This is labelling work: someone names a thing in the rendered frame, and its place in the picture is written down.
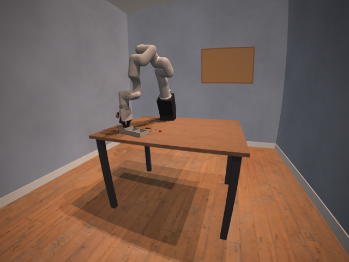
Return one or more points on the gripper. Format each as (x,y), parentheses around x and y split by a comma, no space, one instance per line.
(125,115)

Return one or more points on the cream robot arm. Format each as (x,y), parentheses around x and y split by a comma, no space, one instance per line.
(146,54)

